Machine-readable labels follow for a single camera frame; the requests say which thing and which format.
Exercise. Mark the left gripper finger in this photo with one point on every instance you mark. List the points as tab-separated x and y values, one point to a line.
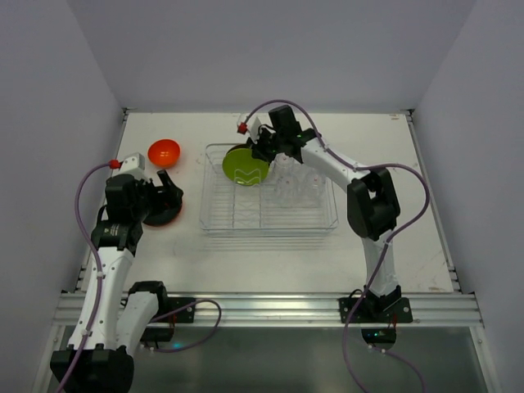
170	195
148	187

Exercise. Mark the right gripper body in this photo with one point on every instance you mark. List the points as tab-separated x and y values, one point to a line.
261	145

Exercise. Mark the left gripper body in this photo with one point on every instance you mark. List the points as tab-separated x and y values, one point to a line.
156	196

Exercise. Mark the orange plate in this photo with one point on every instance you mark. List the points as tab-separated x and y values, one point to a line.
176	217

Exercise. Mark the green plate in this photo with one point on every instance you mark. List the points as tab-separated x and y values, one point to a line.
240	167

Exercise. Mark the orange bowl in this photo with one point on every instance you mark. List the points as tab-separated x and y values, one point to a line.
164	153

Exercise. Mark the yellow patterned plate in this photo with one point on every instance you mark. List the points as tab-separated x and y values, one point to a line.
240	146

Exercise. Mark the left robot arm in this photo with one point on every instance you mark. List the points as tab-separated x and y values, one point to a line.
99	353

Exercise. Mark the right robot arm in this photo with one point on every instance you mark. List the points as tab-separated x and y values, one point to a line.
372	205

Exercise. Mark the clear plastic dish rack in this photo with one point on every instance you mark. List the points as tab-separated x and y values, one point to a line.
232	210

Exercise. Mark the clear glass back left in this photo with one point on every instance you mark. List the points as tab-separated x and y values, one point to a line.
283	164

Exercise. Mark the clear glass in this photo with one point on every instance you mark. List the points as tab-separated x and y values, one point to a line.
311	199
283	164
315	176
286	189

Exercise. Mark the clear glass front left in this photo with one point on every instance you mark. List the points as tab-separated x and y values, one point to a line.
286	189

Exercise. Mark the clear glass back right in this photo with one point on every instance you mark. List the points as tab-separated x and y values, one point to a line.
315	176

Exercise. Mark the clear glass front right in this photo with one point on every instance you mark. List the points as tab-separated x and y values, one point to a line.
311	199

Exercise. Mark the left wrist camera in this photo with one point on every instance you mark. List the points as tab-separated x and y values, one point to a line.
134	165

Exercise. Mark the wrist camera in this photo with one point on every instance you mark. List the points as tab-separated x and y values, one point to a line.
249	126
134	165

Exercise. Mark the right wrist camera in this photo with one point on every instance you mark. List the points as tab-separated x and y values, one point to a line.
249	126

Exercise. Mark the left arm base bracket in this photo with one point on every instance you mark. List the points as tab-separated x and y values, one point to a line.
173	313

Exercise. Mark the aluminium mounting rail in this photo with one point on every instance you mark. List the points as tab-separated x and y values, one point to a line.
321	310

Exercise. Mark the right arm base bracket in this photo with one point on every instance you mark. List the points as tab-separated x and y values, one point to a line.
382	313

